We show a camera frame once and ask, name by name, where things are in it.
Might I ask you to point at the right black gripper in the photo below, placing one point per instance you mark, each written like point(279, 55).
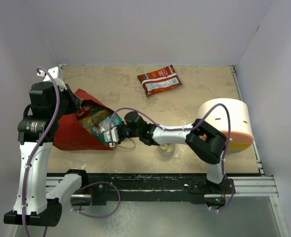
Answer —
point(121, 138)

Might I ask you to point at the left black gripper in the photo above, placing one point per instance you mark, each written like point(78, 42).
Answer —
point(75, 100)

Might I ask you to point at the yellow kettle chips bag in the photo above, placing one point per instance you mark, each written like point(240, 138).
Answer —
point(90, 120)

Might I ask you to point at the red brown paper bag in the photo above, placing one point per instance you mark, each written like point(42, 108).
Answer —
point(71, 136)

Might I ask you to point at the green snack packet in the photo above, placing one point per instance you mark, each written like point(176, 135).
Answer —
point(101, 127)

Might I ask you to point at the red white snack packet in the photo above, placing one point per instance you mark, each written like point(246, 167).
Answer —
point(160, 80)

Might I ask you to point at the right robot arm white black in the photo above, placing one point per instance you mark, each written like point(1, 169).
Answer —
point(203, 139)

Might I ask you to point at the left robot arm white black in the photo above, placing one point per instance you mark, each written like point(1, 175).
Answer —
point(34, 205)

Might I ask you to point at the clear tape roll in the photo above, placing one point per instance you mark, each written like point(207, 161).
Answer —
point(166, 151)

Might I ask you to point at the large white paper roll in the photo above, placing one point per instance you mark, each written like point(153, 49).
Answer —
point(241, 130)

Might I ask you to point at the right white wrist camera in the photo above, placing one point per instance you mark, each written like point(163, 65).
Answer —
point(111, 137)

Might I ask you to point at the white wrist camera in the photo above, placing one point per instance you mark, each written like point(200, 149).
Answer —
point(56, 74)
point(111, 137)

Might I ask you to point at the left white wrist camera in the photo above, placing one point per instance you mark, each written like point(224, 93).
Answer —
point(56, 74)

